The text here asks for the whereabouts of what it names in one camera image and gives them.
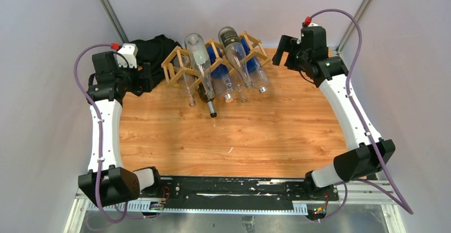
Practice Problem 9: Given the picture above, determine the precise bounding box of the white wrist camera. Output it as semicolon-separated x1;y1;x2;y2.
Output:
300;23;323;42
116;44;138;69

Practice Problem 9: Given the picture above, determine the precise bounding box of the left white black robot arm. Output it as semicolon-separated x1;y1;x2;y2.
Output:
78;51;163;207

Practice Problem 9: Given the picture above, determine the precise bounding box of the black cloth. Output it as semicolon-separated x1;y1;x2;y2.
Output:
130;35;182;89

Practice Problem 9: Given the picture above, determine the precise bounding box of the clear bottle black label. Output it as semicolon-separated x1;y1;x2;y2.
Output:
218;26;253;89

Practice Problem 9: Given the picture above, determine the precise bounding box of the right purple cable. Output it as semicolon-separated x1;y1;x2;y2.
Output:
303;9;414;223

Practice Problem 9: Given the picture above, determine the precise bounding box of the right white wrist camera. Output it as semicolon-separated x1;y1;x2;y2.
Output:
300;23;323;42

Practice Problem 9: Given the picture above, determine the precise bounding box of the aluminium frame rail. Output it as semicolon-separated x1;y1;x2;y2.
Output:
64;176;406;232

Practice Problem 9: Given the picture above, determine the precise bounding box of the blue bottle silver cap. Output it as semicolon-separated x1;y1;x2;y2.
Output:
246;56;269;94

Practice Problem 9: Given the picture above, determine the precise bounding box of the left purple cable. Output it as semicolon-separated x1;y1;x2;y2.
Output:
73;43;159;224

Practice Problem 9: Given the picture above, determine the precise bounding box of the purple cable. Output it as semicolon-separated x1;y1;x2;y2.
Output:
303;9;414;223
73;43;159;224

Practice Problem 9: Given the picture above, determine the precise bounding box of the dark green wine bottle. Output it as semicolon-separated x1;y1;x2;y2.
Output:
197;83;217;118

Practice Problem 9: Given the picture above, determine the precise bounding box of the blue bottle cork stopper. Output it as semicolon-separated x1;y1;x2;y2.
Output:
211;64;235;103

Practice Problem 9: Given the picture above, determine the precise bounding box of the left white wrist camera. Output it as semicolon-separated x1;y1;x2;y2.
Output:
116;44;138;69

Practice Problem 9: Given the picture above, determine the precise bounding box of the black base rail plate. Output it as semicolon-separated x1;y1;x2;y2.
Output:
140;176;339;212

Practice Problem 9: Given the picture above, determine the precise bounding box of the wooden wine rack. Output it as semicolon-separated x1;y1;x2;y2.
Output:
161;31;272;88

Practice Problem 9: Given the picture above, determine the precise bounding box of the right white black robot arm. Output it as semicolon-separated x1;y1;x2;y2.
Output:
272;26;396;200

